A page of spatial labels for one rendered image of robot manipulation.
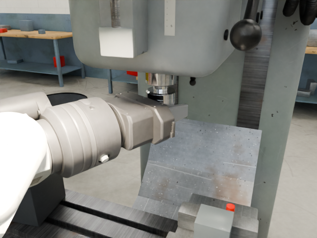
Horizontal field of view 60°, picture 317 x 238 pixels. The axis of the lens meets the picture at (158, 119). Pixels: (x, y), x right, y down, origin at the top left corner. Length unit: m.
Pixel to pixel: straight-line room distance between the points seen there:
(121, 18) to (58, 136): 0.14
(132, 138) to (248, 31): 0.19
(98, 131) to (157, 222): 0.42
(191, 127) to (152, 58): 0.53
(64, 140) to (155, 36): 0.15
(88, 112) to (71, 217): 0.45
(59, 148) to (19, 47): 6.61
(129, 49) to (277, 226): 1.95
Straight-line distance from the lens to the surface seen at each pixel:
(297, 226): 2.20
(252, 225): 0.57
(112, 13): 0.30
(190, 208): 0.58
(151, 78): 0.41
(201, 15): 0.30
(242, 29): 0.28
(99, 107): 0.34
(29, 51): 6.73
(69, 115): 0.33
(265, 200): 0.94
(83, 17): 0.36
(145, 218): 0.72
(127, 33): 0.29
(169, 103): 0.42
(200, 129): 0.83
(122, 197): 2.24
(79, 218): 0.74
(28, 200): 0.71
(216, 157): 0.82
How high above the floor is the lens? 1.39
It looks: 23 degrees down
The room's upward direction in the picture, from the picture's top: straight up
